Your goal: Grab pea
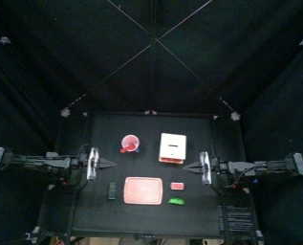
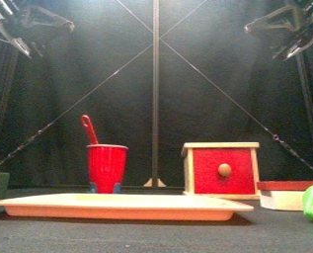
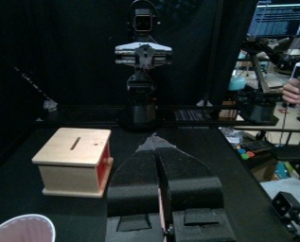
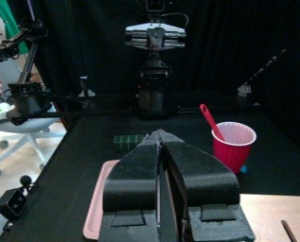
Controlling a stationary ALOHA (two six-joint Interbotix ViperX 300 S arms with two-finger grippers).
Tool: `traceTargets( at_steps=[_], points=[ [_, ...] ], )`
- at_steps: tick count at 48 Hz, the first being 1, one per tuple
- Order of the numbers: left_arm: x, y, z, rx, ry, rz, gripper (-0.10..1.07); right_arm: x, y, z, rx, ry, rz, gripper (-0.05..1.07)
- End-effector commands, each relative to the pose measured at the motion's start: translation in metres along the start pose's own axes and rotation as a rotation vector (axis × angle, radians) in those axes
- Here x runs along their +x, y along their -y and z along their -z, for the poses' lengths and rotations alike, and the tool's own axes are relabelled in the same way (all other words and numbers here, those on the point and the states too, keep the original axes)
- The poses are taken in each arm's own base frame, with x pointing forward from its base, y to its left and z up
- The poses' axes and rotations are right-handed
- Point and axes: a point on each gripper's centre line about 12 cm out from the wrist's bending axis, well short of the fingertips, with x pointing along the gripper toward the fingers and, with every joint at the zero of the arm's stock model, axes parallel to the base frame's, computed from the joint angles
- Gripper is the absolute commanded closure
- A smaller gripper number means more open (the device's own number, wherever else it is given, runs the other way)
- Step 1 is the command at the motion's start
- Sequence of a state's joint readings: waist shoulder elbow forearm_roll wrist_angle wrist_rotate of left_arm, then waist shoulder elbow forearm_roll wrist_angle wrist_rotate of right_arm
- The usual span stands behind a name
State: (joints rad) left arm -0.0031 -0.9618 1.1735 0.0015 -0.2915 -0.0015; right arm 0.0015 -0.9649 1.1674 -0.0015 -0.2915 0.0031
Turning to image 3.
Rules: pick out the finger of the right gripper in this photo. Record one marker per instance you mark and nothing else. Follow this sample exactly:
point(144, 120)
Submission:
point(150, 57)
point(140, 57)

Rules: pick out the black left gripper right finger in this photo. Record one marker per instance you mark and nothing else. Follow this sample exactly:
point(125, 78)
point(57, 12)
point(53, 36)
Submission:
point(192, 186)

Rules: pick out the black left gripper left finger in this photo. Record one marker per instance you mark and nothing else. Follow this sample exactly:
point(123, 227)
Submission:
point(131, 186)

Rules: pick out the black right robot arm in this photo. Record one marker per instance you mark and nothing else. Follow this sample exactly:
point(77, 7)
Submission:
point(143, 104)

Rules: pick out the person's hand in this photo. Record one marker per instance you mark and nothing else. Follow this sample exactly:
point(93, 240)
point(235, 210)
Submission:
point(295, 94)

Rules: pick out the wooden coin box red drawer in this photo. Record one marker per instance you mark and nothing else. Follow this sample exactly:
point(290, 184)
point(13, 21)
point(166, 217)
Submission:
point(75, 157)

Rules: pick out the black keyboard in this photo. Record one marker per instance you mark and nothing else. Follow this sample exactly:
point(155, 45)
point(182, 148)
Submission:
point(190, 115)

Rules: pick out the teal round object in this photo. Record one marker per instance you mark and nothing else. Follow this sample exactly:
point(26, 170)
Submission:
point(236, 83)

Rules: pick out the pink paper cup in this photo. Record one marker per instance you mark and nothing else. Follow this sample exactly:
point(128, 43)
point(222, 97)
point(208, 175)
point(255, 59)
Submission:
point(26, 229)

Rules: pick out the computer monitor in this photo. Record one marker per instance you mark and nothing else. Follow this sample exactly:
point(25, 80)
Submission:
point(279, 19)

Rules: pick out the black camera box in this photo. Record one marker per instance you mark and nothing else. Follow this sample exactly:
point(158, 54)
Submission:
point(286, 204)

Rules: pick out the white frame clamp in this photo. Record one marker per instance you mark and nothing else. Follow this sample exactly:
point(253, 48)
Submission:
point(51, 105)

